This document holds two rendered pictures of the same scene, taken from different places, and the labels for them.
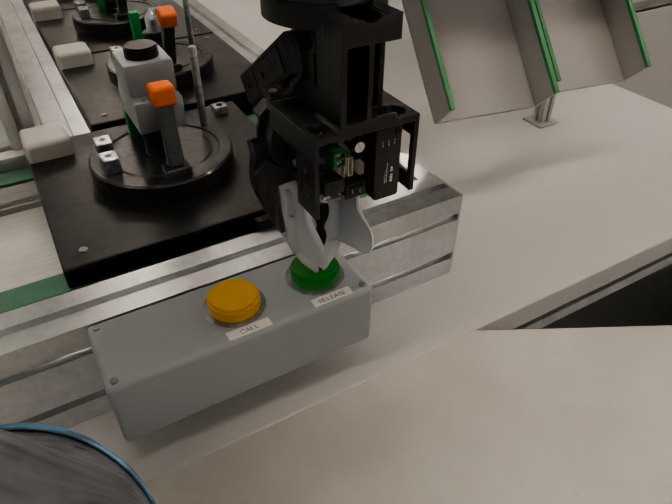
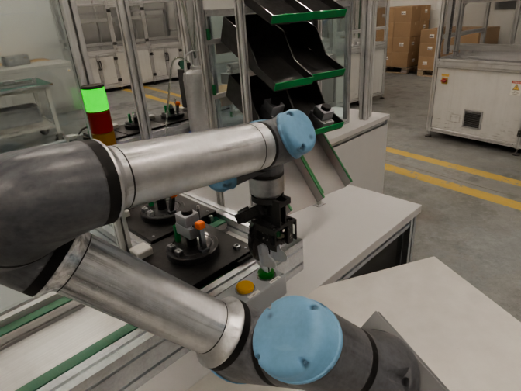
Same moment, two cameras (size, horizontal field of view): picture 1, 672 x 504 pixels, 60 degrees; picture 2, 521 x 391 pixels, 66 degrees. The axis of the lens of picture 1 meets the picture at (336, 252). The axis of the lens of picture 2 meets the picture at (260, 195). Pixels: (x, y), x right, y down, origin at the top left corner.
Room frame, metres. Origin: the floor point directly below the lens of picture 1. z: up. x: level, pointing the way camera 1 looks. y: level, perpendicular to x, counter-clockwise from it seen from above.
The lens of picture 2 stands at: (-0.43, 0.21, 1.55)
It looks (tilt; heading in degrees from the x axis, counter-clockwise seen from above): 25 degrees down; 346
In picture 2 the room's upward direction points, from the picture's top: 4 degrees counter-clockwise
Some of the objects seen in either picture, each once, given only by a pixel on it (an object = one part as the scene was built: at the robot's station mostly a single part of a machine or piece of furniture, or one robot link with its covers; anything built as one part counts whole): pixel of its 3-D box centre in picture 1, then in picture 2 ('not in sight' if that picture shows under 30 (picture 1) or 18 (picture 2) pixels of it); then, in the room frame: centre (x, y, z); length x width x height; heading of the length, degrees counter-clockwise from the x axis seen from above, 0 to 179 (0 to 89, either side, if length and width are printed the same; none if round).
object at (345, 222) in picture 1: (347, 227); (277, 255); (0.34, -0.01, 1.02); 0.06 x 0.03 x 0.09; 30
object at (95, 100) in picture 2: not in sight; (94, 98); (0.56, 0.33, 1.39); 0.05 x 0.05 x 0.05
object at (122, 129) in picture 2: not in sight; (136, 119); (1.97, 0.32, 1.01); 0.24 x 0.24 x 0.13; 30
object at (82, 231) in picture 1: (167, 175); (193, 254); (0.51, 0.17, 0.96); 0.24 x 0.24 x 0.02; 30
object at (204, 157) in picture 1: (163, 158); (192, 247); (0.51, 0.17, 0.98); 0.14 x 0.14 x 0.02
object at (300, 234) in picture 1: (310, 239); (267, 261); (0.33, 0.02, 1.02); 0.06 x 0.03 x 0.09; 30
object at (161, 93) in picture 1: (165, 122); (199, 234); (0.48, 0.15, 1.04); 0.04 x 0.02 x 0.08; 30
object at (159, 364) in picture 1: (238, 331); (246, 299); (0.32, 0.08, 0.93); 0.21 x 0.07 x 0.06; 120
